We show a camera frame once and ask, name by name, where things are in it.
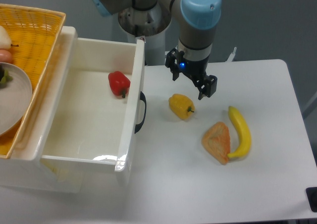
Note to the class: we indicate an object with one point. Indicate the black object at table edge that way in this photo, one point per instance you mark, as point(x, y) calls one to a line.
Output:
point(311, 193)

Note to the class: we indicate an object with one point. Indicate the yellow banana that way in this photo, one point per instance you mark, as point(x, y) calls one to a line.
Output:
point(243, 132)

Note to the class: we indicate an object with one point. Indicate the pink peach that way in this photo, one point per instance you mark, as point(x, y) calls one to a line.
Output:
point(5, 56)

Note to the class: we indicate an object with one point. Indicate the yellow bell pepper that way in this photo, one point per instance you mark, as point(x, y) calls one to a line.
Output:
point(181, 105)

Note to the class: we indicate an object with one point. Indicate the red bell pepper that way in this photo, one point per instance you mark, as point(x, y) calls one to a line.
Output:
point(119, 84)

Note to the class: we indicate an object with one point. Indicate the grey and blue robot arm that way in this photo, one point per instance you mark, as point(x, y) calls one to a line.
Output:
point(197, 20)

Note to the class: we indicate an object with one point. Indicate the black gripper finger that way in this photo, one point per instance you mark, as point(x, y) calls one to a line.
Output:
point(171, 62)
point(206, 85)

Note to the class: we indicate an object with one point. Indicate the white drawer cabinet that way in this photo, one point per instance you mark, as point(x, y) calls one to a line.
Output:
point(26, 168)

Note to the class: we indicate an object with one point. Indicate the orange triangular bread slice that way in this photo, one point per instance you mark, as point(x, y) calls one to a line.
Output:
point(216, 142)

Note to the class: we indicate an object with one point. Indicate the yellow woven basket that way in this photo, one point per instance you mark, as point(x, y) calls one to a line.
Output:
point(35, 31)

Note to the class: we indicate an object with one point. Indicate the dark green fruit stem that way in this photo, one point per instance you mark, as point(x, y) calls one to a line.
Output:
point(4, 77)

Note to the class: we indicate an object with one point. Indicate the white clip behind table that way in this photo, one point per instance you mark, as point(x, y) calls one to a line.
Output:
point(231, 57)

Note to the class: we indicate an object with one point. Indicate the grey plate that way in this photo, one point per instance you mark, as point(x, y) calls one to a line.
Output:
point(15, 98)

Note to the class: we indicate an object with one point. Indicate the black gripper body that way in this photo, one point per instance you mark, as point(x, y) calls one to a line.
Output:
point(193, 69)

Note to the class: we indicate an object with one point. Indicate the white pear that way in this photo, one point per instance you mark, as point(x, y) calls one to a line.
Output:
point(5, 40)

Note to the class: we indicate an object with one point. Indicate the white drawer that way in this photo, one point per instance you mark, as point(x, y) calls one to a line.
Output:
point(93, 131)

